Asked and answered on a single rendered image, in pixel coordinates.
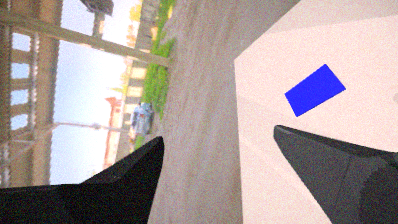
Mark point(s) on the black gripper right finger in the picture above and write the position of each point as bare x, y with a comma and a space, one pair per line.
353, 184

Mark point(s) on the blue rectangular block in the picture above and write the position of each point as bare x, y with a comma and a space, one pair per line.
314, 90

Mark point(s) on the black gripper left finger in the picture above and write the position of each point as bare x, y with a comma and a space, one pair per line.
122, 193

